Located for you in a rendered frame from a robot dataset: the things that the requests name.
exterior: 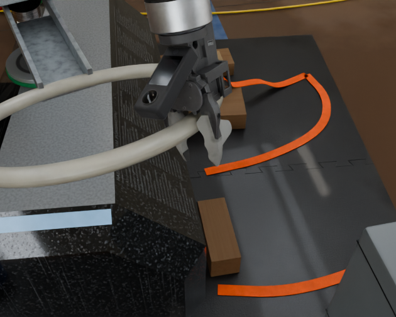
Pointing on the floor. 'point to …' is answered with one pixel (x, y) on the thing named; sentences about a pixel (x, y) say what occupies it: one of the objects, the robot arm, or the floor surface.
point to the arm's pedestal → (376, 275)
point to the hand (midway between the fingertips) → (197, 158)
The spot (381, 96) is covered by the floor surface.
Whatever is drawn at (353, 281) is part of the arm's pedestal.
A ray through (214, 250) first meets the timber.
